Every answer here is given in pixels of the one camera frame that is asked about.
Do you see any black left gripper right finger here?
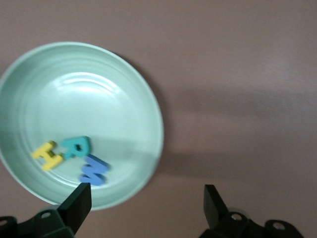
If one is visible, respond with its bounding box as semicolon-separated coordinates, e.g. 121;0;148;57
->
203;184;228;230

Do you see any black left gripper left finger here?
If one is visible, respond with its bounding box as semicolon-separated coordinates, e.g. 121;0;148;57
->
57;182;92;235

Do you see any blue capital letter M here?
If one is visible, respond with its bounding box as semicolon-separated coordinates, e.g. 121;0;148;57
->
78;155;111;186

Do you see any yellow letter H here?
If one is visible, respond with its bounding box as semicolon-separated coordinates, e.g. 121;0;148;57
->
31;140;64;172

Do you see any teal letter R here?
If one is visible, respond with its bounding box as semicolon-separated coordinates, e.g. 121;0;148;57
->
60;135;92;160

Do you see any green plate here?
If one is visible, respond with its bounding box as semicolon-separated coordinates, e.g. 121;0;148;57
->
0;41;165;211

